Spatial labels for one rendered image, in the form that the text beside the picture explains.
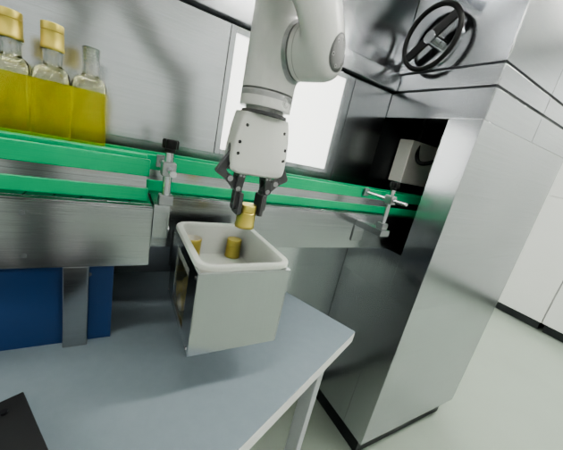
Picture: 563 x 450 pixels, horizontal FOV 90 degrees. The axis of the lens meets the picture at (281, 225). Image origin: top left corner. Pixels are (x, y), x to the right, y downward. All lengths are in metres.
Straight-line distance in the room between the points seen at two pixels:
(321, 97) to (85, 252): 0.81
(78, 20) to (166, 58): 0.18
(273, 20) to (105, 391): 0.65
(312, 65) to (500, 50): 0.77
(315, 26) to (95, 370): 0.66
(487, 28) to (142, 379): 1.27
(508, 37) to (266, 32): 0.80
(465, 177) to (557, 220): 2.78
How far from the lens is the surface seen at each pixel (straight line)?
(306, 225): 0.86
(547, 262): 3.82
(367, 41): 1.21
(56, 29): 0.72
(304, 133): 1.00
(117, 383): 0.64
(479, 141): 1.07
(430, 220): 1.08
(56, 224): 0.61
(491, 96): 1.08
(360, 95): 1.18
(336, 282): 1.38
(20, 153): 0.60
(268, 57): 0.47
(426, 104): 1.19
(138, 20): 0.87
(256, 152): 0.47
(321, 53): 0.43
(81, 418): 0.61
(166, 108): 0.85
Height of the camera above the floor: 1.21
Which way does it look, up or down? 15 degrees down
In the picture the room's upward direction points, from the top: 12 degrees clockwise
